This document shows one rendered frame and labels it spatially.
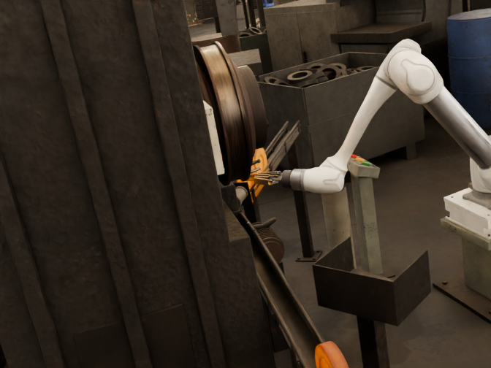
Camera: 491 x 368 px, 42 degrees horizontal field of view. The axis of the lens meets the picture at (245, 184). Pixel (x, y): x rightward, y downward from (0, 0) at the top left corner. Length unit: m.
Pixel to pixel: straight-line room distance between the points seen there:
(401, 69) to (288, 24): 4.25
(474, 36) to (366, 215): 2.53
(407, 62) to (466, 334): 1.16
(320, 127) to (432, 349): 2.05
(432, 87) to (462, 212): 0.73
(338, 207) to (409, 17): 3.23
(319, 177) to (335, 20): 3.53
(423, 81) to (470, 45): 3.05
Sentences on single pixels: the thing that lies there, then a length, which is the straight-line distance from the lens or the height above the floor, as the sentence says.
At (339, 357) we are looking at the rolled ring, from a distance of 1.46.
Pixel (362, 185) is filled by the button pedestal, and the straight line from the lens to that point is 3.11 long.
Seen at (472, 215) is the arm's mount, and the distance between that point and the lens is 2.86.
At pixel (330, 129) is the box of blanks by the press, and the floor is 0.41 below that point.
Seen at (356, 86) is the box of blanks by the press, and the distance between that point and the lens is 4.54.
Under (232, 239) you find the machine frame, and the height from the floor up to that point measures 0.87.
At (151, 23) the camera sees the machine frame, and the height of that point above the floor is 1.48.
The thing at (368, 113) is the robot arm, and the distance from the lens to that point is 2.60.
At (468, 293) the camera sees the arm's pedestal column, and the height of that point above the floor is 0.02.
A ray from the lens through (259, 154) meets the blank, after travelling 2.88.
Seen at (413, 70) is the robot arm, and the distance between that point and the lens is 2.35.
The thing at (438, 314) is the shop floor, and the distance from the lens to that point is 3.00.
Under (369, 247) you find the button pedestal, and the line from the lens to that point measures 3.24.
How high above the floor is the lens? 1.57
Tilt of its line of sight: 19 degrees down
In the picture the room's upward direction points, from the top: 10 degrees counter-clockwise
